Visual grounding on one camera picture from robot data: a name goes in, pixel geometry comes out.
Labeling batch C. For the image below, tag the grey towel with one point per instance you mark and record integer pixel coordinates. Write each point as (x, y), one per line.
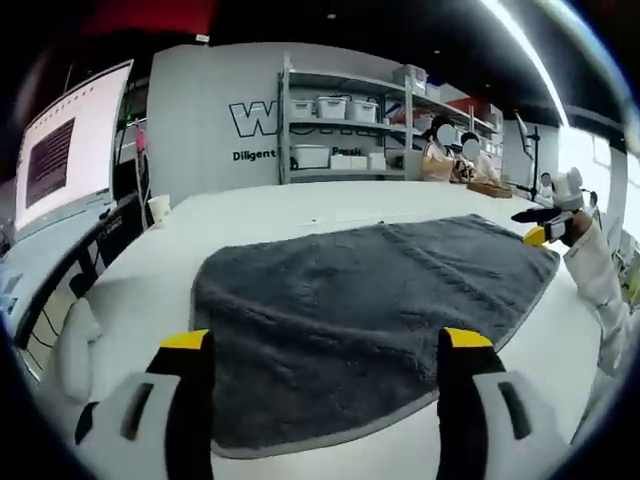
(350, 300)

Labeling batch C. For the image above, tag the grey lettered partition panel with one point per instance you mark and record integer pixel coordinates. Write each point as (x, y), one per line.
(200, 100)

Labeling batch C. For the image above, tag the red overhead display panel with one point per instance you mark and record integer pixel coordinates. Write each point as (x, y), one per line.
(150, 20)

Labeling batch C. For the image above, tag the white desk with black frame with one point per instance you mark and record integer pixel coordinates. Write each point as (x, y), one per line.
(45, 225)

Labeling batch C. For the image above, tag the grey metal shelf rack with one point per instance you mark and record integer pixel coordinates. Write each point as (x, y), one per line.
(285, 125)

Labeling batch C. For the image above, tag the white paper cup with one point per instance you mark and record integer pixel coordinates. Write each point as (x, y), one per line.
(160, 212)

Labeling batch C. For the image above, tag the white cushion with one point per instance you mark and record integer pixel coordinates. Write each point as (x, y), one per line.
(77, 345)

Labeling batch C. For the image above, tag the black tripod stand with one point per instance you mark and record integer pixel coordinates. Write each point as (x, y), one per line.
(536, 165)

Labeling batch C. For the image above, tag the black printed box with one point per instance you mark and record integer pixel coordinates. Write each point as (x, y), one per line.
(117, 227)

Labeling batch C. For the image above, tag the wooden tray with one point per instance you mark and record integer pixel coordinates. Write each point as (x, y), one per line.
(490, 190)

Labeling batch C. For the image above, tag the large computer monitor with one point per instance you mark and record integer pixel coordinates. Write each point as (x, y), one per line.
(75, 150)

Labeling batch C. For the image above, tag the pink hanging item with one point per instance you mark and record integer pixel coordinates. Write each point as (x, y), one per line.
(141, 140)

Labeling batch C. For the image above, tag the person's right hand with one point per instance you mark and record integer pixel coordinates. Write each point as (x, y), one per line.
(579, 229)

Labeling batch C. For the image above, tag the group of white storage boxes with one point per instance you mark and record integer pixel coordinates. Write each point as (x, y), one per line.
(332, 107)

